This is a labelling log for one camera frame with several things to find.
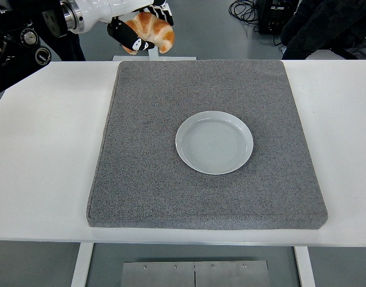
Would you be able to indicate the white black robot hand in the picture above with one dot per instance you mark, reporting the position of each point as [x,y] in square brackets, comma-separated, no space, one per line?
[96,10]

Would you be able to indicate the golden croissant bread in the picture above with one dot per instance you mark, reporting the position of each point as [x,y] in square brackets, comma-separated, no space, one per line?
[154,27]

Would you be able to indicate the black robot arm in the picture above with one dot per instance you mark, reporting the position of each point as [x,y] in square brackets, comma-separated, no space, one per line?
[12,39]

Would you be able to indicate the pale grey round plate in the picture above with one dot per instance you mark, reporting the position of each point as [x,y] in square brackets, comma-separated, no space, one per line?
[214,143]

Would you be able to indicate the person's legs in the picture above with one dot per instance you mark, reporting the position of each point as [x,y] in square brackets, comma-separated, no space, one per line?
[75,48]

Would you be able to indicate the black electronics box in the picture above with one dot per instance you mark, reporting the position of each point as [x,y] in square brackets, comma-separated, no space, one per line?
[269,18]

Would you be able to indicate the grey speckled mat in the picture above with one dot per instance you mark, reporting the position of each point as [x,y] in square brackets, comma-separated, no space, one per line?
[201,197]

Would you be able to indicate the person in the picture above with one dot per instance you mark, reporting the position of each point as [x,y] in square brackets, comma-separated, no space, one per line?
[326,27]

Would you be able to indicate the white table leg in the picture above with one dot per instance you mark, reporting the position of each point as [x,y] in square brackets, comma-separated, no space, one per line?
[305,267]
[81,266]

